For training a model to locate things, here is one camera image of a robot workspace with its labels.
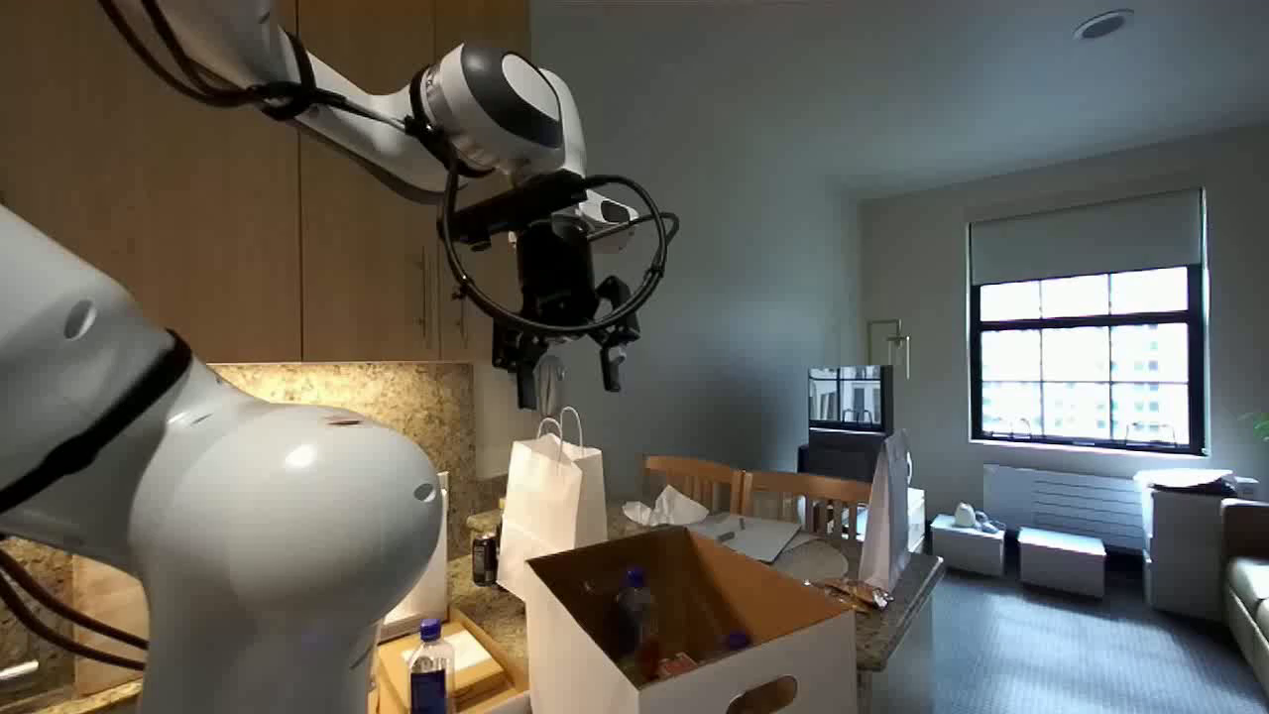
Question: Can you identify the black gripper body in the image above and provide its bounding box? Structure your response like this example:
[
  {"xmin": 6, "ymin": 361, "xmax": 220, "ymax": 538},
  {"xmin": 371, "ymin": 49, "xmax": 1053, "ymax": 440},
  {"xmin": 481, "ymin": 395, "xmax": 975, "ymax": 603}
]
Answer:
[{"xmin": 488, "ymin": 213, "xmax": 637, "ymax": 374}]

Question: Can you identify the tan box white label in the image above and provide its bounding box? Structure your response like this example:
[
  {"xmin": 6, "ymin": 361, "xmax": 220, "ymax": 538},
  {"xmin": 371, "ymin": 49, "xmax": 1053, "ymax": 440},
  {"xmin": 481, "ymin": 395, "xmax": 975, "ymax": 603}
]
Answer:
[{"xmin": 371, "ymin": 620, "xmax": 510, "ymax": 714}]

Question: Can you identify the cardboard box white outside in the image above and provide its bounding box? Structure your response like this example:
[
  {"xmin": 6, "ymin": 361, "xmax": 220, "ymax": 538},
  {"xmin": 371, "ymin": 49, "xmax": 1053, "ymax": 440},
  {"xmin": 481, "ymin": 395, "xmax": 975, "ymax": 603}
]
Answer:
[{"xmin": 525, "ymin": 525, "xmax": 862, "ymax": 714}]

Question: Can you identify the white storage box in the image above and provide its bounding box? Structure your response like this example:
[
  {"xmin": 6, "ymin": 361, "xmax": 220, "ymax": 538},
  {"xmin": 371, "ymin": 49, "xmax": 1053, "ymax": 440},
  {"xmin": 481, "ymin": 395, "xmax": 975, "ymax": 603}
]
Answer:
[
  {"xmin": 1014, "ymin": 525, "xmax": 1111, "ymax": 603},
  {"xmin": 929, "ymin": 508, "xmax": 1008, "ymax": 578}
]

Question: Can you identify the wooden chair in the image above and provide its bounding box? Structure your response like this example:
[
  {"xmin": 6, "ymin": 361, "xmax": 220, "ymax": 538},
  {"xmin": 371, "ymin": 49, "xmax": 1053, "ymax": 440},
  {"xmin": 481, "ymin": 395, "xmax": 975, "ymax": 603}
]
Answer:
[
  {"xmin": 735, "ymin": 468, "xmax": 877, "ymax": 549},
  {"xmin": 643, "ymin": 452, "xmax": 745, "ymax": 517}
]

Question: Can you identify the crumpled white tissue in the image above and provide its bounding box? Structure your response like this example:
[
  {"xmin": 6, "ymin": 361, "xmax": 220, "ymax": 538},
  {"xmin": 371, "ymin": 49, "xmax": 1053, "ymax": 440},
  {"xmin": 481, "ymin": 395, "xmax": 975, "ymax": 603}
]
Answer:
[{"xmin": 620, "ymin": 485, "xmax": 712, "ymax": 531}]

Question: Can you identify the dark bottle tan cap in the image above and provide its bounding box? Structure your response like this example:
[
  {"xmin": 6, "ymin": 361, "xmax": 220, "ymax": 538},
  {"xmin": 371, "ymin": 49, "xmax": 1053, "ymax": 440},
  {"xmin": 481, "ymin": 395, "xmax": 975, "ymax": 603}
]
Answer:
[{"xmin": 470, "ymin": 525, "xmax": 506, "ymax": 587}]

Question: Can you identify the small lit monitor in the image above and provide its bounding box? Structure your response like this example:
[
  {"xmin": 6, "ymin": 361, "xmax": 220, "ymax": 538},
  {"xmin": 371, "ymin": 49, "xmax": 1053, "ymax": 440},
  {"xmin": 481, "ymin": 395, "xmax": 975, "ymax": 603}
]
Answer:
[{"xmin": 803, "ymin": 361, "xmax": 896, "ymax": 437}]

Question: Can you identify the tall white plastic bag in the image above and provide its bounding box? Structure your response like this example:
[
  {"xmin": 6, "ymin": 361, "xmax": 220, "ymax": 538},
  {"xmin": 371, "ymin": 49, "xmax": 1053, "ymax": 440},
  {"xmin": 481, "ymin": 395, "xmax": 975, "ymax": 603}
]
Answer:
[{"xmin": 862, "ymin": 433, "xmax": 914, "ymax": 592}]

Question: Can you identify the white radiator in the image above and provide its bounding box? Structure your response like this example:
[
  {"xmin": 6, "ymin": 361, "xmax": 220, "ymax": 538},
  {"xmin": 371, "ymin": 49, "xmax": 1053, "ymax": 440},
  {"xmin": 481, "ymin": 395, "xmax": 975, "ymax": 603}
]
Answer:
[{"xmin": 981, "ymin": 461, "xmax": 1151, "ymax": 550}]

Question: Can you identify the black framed window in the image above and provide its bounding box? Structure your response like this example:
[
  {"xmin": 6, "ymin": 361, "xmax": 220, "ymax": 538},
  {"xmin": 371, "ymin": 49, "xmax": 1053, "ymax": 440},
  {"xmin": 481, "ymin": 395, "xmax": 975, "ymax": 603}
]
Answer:
[{"xmin": 969, "ymin": 260, "xmax": 1204, "ymax": 457}]

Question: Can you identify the white roller blind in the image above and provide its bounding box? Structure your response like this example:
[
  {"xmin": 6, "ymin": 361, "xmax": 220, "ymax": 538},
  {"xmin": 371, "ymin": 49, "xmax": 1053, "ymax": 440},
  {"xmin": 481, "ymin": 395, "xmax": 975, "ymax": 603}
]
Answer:
[{"xmin": 963, "ymin": 185, "xmax": 1211, "ymax": 291}]

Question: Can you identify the round ceiling light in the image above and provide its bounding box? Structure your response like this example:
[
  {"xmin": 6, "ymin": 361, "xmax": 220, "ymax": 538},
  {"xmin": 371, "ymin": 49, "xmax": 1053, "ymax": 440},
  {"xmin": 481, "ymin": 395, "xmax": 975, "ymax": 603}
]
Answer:
[{"xmin": 1070, "ymin": 5, "xmax": 1137, "ymax": 42}]

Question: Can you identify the white cabinet stack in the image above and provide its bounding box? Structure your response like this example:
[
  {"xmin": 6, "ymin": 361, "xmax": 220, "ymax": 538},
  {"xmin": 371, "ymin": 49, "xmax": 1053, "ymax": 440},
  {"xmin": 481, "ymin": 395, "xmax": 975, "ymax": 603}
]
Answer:
[{"xmin": 1137, "ymin": 468, "xmax": 1262, "ymax": 624}]

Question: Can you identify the beige sofa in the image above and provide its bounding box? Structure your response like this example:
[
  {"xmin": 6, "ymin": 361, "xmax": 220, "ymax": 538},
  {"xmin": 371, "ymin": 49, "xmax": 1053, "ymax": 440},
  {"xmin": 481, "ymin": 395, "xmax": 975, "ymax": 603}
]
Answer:
[{"xmin": 1221, "ymin": 497, "xmax": 1269, "ymax": 661}]

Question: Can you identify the white paper bag with handles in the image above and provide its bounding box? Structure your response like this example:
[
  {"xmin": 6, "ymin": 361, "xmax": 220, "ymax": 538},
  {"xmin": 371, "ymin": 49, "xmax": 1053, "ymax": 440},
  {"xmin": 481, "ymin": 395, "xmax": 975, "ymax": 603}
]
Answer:
[{"xmin": 495, "ymin": 404, "xmax": 610, "ymax": 607}]

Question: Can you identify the wooden wall cabinet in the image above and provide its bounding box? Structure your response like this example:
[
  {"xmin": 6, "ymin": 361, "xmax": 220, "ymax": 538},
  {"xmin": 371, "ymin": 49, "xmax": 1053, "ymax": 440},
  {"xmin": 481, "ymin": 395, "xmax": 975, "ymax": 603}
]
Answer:
[{"xmin": 0, "ymin": 0, "xmax": 535, "ymax": 363}]

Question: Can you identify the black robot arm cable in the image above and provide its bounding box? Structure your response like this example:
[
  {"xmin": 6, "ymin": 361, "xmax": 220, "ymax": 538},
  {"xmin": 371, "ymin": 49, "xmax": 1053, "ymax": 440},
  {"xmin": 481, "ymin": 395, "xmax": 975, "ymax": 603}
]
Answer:
[{"xmin": 0, "ymin": 0, "xmax": 683, "ymax": 671}]

